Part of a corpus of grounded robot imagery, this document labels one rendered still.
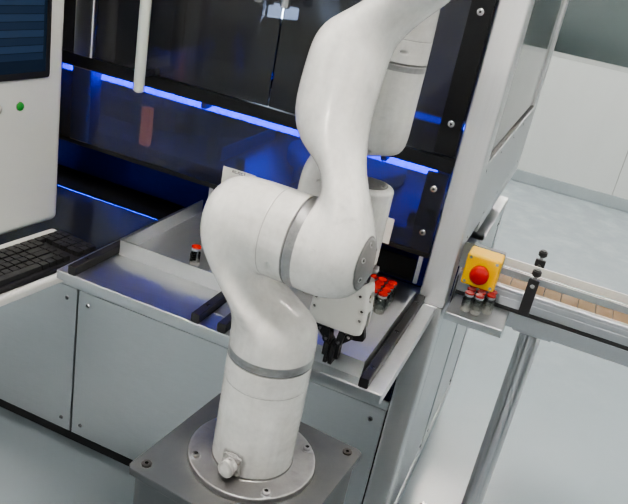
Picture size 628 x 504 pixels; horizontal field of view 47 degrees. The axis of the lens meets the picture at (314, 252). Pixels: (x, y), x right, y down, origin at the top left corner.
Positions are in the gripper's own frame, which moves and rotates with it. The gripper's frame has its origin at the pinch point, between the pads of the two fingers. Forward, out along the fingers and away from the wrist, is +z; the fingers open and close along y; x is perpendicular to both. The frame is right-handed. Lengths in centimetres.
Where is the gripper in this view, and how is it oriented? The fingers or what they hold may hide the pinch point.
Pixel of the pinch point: (331, 350)
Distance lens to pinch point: 130.1
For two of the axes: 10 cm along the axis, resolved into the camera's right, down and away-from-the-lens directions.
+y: -9.1, -3.1, 2.8
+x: -3.8, 3.1, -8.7
